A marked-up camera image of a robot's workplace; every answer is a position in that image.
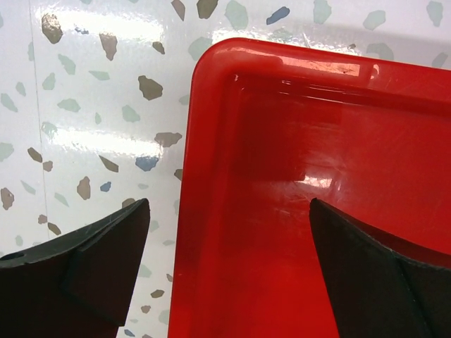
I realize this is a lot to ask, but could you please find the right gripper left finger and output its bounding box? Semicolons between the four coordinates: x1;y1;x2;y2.
1;199;150;337

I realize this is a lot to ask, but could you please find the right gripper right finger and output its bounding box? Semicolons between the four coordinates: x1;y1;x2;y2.
309;199;450;337

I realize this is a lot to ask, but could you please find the red plastic bin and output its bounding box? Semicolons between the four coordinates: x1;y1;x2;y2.
168;38;450;337

